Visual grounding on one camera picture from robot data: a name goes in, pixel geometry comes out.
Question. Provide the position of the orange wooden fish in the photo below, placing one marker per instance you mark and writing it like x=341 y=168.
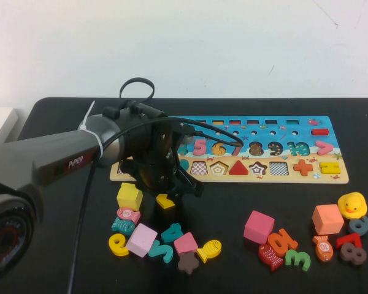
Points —
x=323 y=248

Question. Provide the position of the teal wooden fish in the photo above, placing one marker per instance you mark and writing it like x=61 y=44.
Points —
x=122 y=226

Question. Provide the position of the white side cabinet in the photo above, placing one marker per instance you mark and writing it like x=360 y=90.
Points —
x=0 y=122

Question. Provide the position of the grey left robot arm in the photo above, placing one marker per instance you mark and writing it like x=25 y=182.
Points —
x=33 y=159

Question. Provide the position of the yellow wooden fish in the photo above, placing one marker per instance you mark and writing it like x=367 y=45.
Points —
x=209 y=250

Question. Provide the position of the pink greater-than sign piece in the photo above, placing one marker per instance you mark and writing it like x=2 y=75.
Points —
x=321 y=144

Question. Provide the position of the red number seven piece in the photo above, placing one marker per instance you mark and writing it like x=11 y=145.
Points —
x=354 y=238

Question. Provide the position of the teal heart piece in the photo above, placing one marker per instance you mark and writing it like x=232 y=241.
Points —
x=185 y=165

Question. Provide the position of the orange number ten piece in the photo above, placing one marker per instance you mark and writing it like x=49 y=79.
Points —
x=289 y=242

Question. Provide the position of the red wooden fish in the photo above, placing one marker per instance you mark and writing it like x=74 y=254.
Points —
x=270 y=256

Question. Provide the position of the yellow number nine piece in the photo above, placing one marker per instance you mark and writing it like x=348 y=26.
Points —
x=115 y=244

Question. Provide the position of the white zip tie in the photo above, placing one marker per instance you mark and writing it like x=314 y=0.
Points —
x=93 y=131

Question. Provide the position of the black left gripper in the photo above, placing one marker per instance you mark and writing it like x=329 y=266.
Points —
x=153 y=147

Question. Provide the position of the brown star piece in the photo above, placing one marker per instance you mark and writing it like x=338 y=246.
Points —
x=188 y=264

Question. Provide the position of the light pink wooden cube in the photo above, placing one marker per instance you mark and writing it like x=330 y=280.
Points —
x=141 y=240

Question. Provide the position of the pink wooden fish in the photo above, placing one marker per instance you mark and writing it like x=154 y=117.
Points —
x=128 y=213

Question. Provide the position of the ocean print wooden puzzle board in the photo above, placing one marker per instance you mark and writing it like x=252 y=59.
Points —
x=288 y=141

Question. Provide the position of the yellow pentagon piece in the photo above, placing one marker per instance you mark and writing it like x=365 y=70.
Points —
x=165 y=202

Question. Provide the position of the orange plus sign piece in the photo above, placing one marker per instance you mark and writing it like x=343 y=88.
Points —
x=303 y=167

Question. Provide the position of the salmon wooden cube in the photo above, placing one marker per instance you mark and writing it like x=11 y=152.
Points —
x=327 y=218

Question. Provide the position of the yellow equals sign piece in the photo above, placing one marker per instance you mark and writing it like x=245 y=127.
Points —
x=329 y=164

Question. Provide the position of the teal curved number piece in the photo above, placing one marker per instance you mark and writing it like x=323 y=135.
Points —
x=165 y=254

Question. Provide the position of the teal number four piece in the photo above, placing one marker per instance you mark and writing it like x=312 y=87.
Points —
x=173 y=233

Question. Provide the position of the green number three piece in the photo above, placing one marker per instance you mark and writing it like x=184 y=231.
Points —
x=305 y=261

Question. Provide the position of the pink number five piece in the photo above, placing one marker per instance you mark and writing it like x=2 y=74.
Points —
x=200 y=150

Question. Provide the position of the red triangle piece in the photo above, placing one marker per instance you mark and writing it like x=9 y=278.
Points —
x=238 y=170

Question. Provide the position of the blue number nine piece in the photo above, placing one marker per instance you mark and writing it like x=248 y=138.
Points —
x=364 y=226

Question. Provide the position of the pink trapezoid block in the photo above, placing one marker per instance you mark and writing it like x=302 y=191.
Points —
x=186 y=242

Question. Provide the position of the magenta wooden cube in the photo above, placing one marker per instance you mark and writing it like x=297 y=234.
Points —
x=259 y=226

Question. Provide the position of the brown number eight piece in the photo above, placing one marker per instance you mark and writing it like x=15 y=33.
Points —
x=346 y=250

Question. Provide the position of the yellow rubber duck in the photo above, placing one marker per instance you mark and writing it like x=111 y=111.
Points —
x=352 y=205

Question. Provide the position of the red minus sign piece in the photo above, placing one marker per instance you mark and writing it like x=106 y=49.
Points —
x=320 y=132

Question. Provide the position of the yellow wooden cube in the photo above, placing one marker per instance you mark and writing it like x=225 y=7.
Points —
x=129 y=196

